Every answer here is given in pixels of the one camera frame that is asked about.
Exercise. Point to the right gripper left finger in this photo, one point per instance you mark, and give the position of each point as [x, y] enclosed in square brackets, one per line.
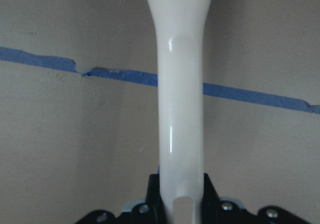
[149, 211]

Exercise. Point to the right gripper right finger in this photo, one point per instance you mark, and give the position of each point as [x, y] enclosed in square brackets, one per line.
[217, 210]

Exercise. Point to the white hand brush black bristles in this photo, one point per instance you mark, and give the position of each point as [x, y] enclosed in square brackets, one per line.
[179, 27]

